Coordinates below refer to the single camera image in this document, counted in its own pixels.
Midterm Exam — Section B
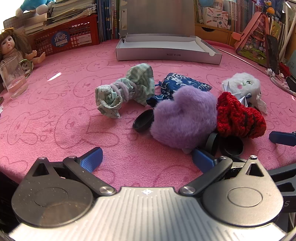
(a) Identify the row of colourful books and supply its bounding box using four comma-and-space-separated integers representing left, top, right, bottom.
194, 0, 285, 33

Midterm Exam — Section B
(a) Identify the stack of papers and books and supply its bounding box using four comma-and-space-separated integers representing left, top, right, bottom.
23, 0, 97, 35

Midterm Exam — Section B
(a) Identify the pink rabbit-print mat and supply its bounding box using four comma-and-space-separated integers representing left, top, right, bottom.
0, 39, 296, 197

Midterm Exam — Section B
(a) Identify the green checked cloth pouch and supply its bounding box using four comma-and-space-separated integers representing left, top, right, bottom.
95, 63, 156, 119

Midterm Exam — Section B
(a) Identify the red crochet pouch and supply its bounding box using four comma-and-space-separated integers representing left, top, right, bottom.
216, 91, 267, 139

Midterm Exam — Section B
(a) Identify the black round lid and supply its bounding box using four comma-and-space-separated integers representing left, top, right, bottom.
132, 109, 155, 133
218, 136, 244, 157

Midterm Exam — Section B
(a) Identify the dark flat panel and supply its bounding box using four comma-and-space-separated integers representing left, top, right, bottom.
265, 34, 281, 75

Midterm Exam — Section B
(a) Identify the white printed carton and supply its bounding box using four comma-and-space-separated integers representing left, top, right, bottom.
202, 7, 229, 30

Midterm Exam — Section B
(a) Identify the large red plastic basket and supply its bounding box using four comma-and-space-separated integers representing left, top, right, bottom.
28, 14, 100, 57

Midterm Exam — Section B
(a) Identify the pink picture board stand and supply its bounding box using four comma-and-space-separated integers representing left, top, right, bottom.
232, 13, 281, 67

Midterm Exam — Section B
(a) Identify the white cable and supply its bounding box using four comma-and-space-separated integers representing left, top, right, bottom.
269, 74, 296, 98

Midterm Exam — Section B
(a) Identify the brown-haired doll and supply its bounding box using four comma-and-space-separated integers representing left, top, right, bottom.
0, 28, 46, 88

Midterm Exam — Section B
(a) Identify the wooden drawer box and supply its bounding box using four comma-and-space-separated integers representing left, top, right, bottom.
195, 23, 241, 45

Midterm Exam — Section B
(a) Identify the small red crochet item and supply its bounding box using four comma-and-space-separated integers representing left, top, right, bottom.
279, 62, 291, 78

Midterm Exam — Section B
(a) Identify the blue floral cloth pouch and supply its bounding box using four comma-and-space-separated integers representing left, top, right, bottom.
146, 72, 213, 109

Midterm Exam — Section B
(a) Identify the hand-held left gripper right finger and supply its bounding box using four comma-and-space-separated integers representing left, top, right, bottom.
179, 148, 271, 197

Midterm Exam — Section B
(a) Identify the purple fluffy pouch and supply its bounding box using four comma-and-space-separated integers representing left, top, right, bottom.
150, 86, 219, 154

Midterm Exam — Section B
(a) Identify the silver cardboard box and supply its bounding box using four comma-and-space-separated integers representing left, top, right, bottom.
115, 0, 223, 62

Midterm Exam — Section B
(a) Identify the white plastic pipe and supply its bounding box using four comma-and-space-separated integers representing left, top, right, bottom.
279, 0, 292, 61

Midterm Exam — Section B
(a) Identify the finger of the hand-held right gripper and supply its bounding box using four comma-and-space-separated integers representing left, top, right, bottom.
269, 130, 296, 147
266, 163, 296, 193

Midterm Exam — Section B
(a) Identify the thin metal rod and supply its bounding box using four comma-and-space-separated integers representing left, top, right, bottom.
218, 48, 270, 75

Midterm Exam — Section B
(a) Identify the clear glass cup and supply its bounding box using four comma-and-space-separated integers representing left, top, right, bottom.
0, 57, 29, 100

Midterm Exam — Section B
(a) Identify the white fluffy plush toy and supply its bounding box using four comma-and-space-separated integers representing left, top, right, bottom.
221, 72, 268, 114

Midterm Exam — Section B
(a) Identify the row of blue books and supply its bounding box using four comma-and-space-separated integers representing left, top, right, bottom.
97, 0, 123, 43

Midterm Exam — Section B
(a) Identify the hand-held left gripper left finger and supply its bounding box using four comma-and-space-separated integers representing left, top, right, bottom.
25, 147, 117, 197

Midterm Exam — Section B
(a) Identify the blue and white plush toy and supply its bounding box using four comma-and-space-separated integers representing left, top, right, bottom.
16, 0, 56, 17

